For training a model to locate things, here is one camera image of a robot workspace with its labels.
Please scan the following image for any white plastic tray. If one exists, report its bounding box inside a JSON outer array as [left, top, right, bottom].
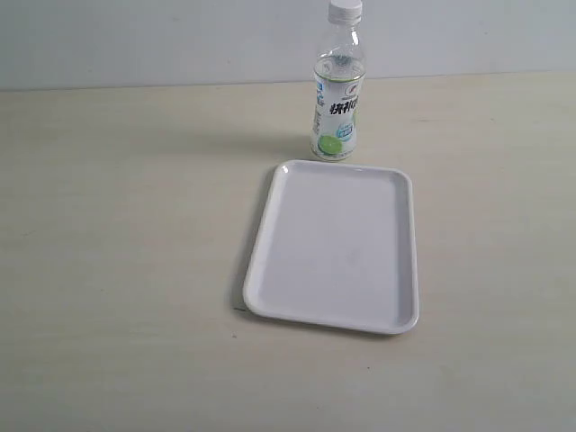
[[242, 160, 419, 336]]

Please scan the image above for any white bottle cap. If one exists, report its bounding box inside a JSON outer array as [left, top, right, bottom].
[[329, 0, 363, 13]]

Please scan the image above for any clear Gatorade drink bottle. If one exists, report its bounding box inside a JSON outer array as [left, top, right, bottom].
[[310, 5, 365, 161]]

